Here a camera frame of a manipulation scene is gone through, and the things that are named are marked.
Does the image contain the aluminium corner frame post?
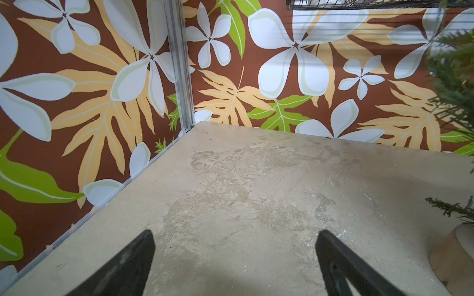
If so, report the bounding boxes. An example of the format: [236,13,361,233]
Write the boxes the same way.
[164,0,194,133]

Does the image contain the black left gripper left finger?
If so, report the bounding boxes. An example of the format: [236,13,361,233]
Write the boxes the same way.
[68,229,156,296]

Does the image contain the black wire wall basket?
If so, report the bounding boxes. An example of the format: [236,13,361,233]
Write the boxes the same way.
[286,0,474,11]

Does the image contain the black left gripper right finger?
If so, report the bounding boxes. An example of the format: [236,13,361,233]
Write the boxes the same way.
[315,229,405,296]

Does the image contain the small green christmas tree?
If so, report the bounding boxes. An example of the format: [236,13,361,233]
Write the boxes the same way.
[423,29,474,296]

